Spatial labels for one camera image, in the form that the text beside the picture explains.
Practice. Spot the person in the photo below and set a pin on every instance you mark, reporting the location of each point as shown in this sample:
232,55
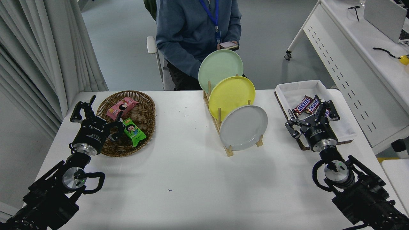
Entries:
179,32

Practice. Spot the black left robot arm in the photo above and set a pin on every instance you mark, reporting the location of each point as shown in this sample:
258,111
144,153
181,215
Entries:
48,195

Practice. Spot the pale green plate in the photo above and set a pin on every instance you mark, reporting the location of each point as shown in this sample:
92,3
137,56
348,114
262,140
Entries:
219,65

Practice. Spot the white cloth-lined tray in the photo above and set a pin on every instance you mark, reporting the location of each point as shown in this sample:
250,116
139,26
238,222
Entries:
297,89

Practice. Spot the pale grey curtain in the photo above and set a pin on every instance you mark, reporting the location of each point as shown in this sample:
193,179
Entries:
32,48

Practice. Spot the white office chair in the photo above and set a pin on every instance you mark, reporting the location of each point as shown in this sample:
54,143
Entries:
151,44

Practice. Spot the white desk with perforated panel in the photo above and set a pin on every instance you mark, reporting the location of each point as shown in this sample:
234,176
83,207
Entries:
342,16

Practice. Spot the Snickers bar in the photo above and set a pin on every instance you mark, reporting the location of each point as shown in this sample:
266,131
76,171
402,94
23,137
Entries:
326,112
302,106
312,107

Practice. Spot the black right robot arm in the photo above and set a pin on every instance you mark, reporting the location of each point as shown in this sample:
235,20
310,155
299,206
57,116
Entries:
364,198

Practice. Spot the green snack packet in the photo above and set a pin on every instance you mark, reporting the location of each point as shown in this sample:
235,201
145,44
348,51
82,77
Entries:
134,131

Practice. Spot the wooden plate rack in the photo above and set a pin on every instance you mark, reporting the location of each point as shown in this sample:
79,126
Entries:
228,151

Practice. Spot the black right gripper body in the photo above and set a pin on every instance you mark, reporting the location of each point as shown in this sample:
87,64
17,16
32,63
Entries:
319,132

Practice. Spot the silver laptop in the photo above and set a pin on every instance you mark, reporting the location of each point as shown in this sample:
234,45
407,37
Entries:
383,16

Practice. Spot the small white side table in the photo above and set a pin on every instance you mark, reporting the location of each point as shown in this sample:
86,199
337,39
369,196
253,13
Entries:
397,179

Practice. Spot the grey plate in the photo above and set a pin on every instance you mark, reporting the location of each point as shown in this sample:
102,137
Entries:
244,127

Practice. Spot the yellow plate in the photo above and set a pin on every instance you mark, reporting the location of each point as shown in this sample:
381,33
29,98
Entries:
231,94

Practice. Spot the yellow round object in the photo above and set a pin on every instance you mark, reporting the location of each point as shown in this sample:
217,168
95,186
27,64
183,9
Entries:
405,60

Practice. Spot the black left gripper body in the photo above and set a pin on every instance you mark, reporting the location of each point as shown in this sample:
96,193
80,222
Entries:
91,132

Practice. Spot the dark green chair backrest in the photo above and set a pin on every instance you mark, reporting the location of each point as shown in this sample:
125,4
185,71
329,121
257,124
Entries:
150,9

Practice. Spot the pink snack packet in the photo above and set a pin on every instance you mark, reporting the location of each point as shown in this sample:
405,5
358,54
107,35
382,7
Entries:
123,107

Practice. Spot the person's left hand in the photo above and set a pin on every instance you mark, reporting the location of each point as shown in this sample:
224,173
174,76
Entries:
219,46

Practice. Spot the brown wicker basket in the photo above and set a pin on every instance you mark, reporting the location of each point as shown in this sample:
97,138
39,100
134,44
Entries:
143,108

